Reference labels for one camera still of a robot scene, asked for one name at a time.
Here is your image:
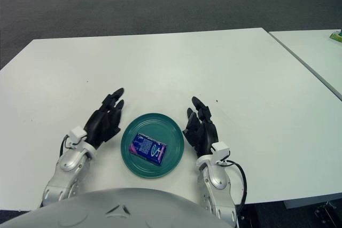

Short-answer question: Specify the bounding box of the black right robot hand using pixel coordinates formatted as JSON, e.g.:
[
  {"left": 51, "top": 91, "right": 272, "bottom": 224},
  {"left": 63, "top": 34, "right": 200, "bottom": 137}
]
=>
[{"left": 182, "top": 96, "right": 219, "bottom": 159}]

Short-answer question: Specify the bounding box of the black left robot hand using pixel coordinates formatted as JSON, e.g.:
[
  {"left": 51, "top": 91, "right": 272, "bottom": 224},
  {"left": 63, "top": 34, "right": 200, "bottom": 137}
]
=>
[{"left": 83, "top": 87, "right": 126, "bottom": 150}]

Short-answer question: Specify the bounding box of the blue gum box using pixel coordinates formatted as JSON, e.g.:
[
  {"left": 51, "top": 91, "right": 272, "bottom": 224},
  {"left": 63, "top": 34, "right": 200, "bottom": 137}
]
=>
[{"left": 128, "top": 132, "right": 168, "bottom": 167}]

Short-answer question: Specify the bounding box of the teal round plate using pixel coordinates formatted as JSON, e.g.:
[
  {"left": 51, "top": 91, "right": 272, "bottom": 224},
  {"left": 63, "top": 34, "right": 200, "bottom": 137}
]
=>
[{"left": 120, "top": 113, "right": 185, "bottom": 179}]

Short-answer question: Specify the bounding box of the silver robot torso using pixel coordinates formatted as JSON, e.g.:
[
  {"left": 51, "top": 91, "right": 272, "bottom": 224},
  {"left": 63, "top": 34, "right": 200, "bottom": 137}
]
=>
[{"left": 0, "top": 187, "right": 234, "bottom": 228}]

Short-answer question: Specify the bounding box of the white adjacent table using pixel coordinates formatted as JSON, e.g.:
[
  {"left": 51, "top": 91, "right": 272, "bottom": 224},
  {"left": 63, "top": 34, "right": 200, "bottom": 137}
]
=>
[{"left": 268, "top": 29, "right": 342, "bottom": 98}]

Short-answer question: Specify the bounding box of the black table base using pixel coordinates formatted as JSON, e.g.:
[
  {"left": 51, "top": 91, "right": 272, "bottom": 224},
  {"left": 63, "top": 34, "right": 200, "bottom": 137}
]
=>
[{"left": 314, "top": 201, "right": 342, "bottom": 226}]

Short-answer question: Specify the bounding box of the green package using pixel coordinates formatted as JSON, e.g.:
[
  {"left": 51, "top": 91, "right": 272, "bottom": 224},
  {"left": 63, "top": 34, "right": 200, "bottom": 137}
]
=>
[{"left": 329, "top": 28, "right": 342, "bottom": 42}]

